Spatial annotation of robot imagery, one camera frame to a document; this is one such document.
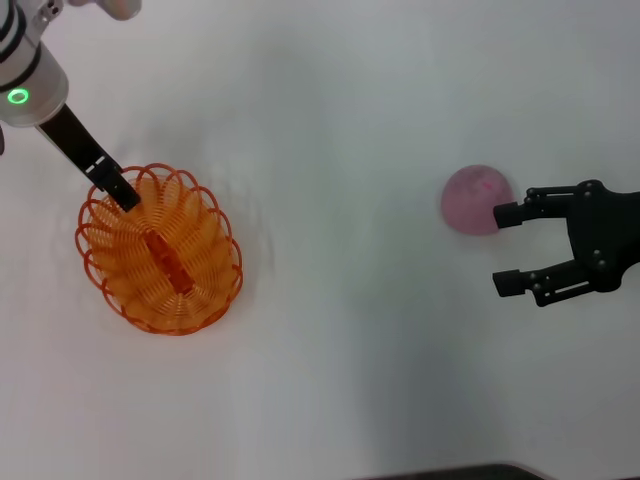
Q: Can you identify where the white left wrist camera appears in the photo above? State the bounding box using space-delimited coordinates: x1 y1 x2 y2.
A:
68 0 143 22

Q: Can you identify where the orange woven plastic basket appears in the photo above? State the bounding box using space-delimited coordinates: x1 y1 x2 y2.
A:
74 162 245 336

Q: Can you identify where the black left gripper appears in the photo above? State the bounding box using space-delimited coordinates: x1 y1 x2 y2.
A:
34 103 142 213

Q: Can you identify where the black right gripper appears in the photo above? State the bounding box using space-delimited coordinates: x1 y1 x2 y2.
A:
491 179 640 308

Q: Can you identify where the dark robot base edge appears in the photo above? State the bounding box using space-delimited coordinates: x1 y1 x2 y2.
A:
349 462 552 480

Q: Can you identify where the pink peach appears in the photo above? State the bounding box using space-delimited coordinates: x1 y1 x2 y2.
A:
439 163 516 237

